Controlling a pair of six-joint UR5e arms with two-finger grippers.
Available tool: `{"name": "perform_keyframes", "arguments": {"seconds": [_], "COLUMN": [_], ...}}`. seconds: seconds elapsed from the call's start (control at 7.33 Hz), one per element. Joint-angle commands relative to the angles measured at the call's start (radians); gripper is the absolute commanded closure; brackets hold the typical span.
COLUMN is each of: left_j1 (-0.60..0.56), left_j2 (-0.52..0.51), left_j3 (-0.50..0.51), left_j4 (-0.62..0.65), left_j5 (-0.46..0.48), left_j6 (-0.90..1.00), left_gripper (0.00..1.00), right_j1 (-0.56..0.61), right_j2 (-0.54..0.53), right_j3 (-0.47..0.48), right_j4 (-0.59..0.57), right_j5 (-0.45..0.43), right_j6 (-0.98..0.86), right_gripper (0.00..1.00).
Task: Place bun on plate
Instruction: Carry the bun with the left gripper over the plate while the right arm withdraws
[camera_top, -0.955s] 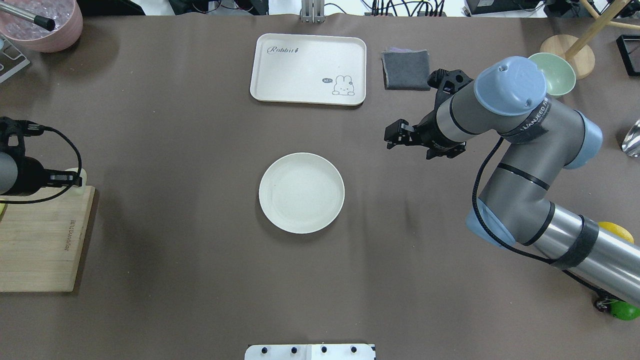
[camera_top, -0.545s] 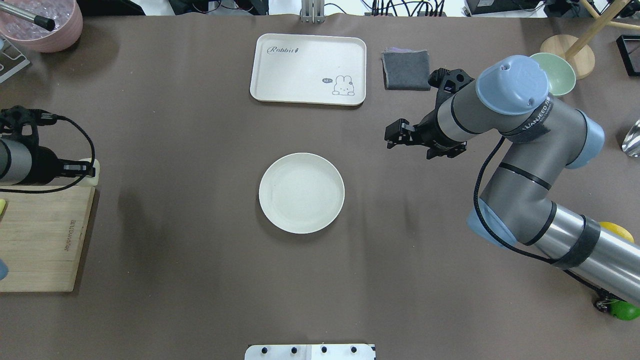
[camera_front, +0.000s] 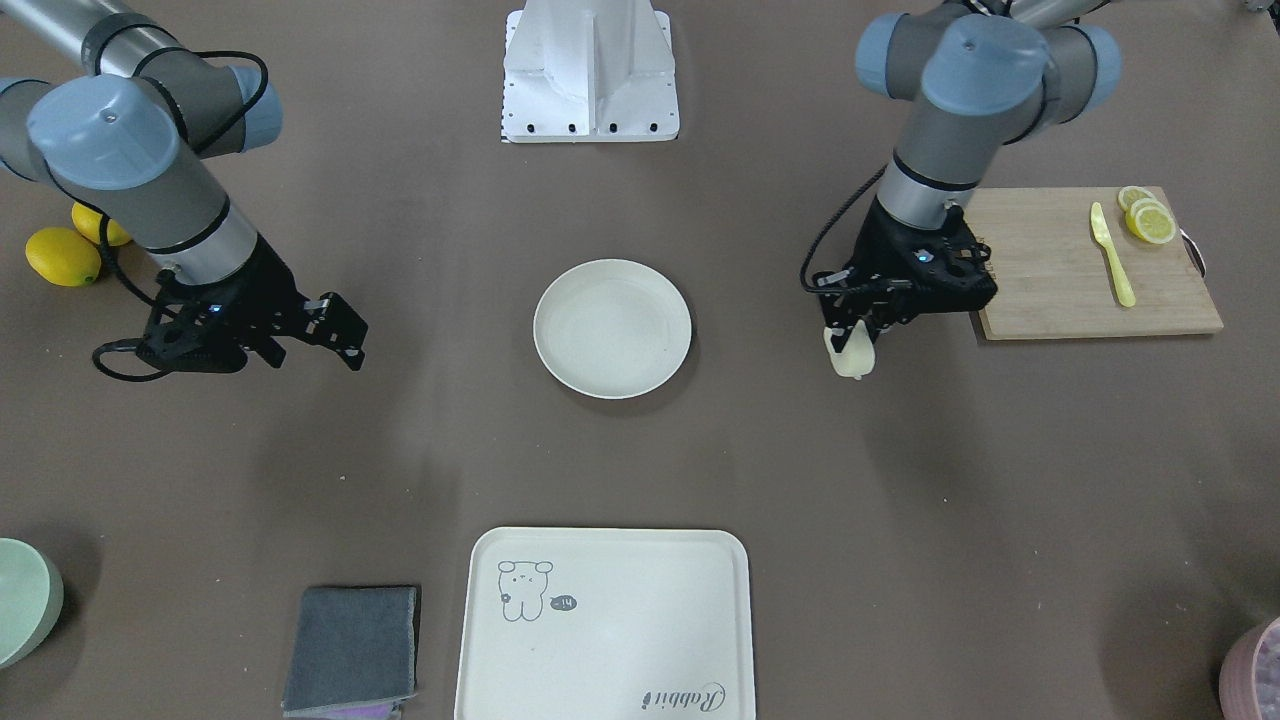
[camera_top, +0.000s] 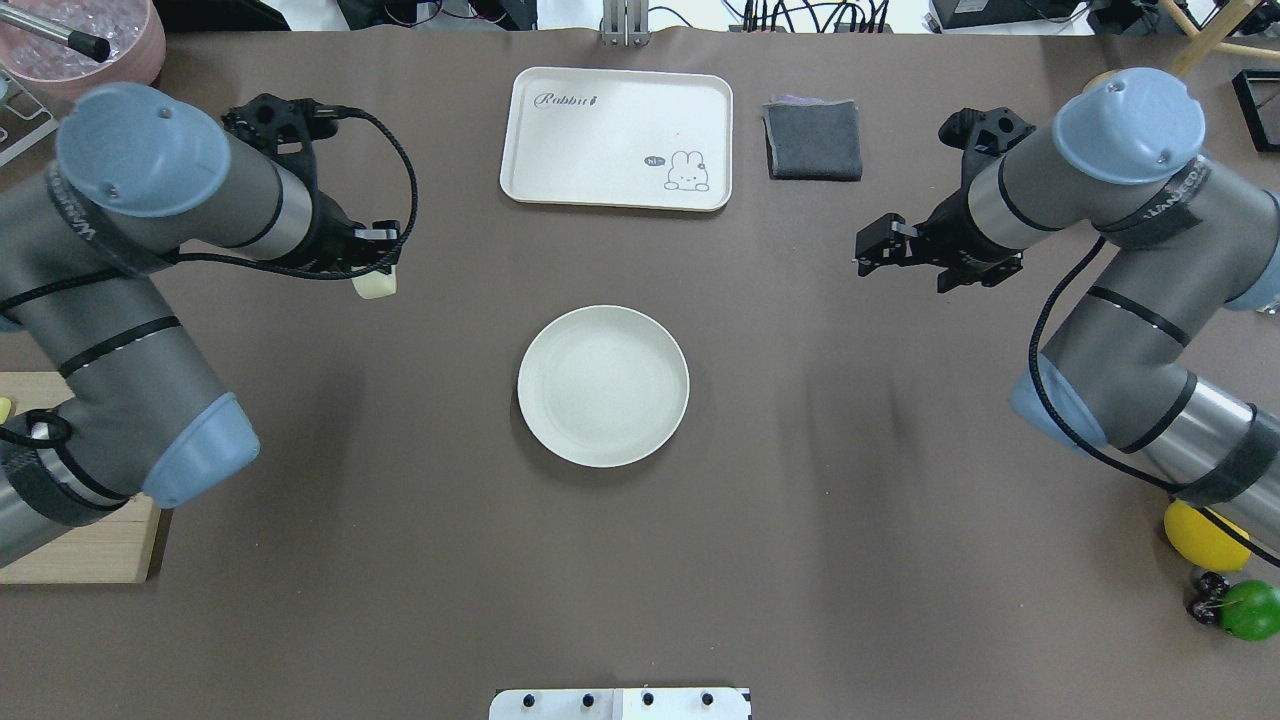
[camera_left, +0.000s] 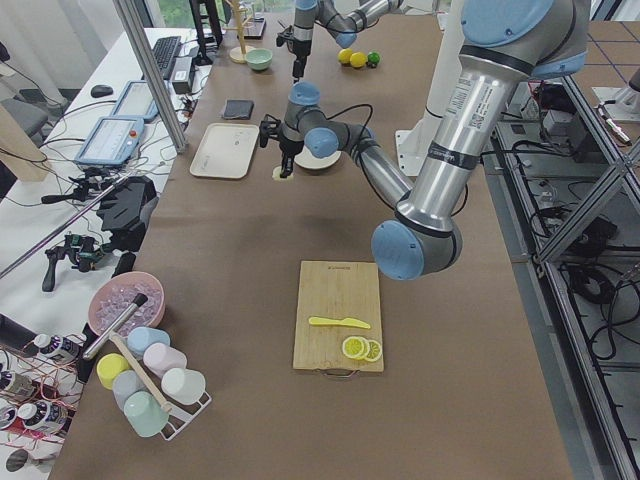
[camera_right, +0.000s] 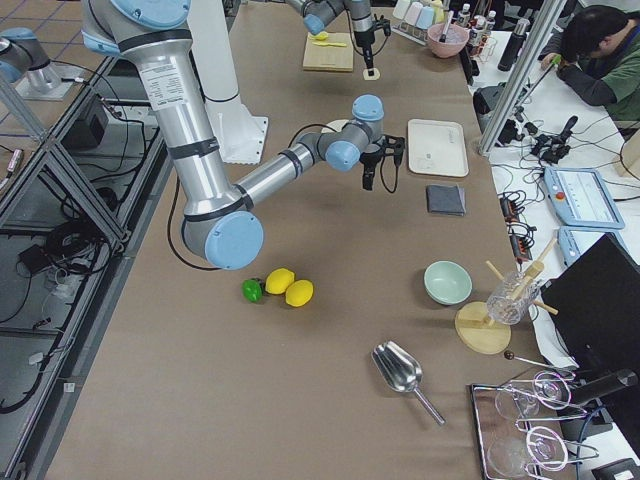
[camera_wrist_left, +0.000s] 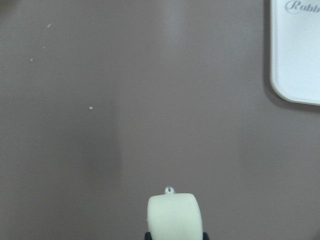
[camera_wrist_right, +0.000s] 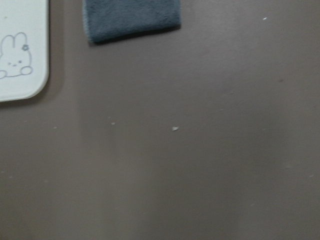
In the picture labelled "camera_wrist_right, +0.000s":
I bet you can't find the beige rabbit tray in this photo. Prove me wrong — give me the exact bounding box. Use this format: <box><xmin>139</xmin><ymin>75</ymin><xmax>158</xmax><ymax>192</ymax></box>
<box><xmin>0</xmin><ymin>0</ymin><xmax>50</xmax><ymax>102</ymax></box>

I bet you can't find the grey folded cloth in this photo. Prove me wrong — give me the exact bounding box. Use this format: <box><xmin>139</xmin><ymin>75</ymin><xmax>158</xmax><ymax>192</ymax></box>
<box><xmin>82</xmin><ymin>0</ymin><xmax>181</xmax><ymax>44</ymax></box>

